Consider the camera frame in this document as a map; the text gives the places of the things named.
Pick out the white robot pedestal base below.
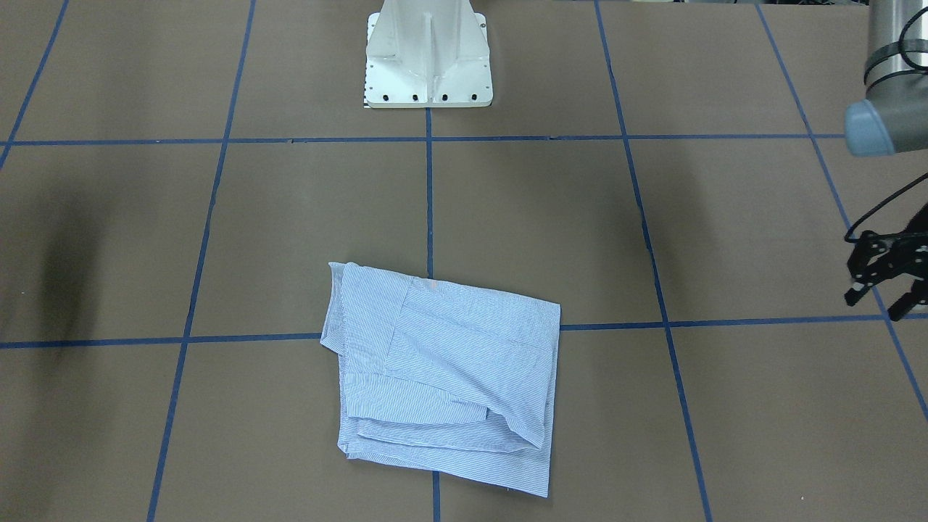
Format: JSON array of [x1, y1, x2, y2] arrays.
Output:
[[362, 1, 494, 109]]

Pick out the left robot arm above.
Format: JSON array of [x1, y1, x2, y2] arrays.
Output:
[[844, 1, 927, 321]]

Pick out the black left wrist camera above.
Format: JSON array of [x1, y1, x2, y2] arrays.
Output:
[[887, 281, 927, 323]]

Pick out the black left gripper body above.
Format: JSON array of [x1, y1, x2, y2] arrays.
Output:
[[850, 231, 926, 284]]

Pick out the light blue striped shirt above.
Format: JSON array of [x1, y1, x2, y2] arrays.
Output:
[[320, 263, 561, 498]]

